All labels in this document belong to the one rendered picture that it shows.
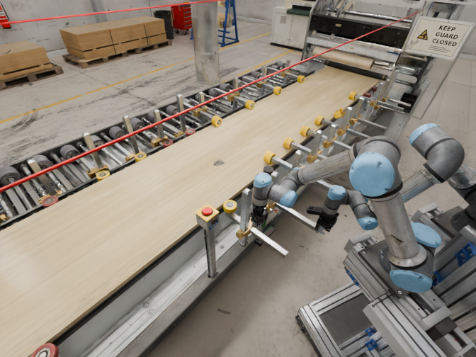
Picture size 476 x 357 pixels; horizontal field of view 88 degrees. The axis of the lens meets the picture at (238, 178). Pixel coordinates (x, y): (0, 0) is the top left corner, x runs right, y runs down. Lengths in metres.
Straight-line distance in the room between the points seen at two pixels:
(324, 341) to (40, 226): 1.79
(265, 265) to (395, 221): 1.55
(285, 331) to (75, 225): 1.56
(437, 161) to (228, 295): 1.65
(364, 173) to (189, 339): 1.68
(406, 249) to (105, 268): 1.23
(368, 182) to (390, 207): 0.12
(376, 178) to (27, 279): 1.46
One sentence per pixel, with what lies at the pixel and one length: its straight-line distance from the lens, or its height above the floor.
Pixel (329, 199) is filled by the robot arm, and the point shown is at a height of 1.13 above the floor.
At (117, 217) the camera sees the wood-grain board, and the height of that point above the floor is 0.90.
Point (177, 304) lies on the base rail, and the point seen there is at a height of 0.70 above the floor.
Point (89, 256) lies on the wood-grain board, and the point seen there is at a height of 0.90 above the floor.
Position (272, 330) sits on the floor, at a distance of 2.11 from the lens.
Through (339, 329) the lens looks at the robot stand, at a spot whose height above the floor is 0.21.
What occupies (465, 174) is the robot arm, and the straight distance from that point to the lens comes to 1.51.
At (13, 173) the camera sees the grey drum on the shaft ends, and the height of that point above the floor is 0.83.
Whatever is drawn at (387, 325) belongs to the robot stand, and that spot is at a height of 0.95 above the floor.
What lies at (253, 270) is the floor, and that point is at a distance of 2.27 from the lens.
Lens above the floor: 2.00
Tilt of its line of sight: 42 degrees down
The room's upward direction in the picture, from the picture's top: 2 degrees clockwise
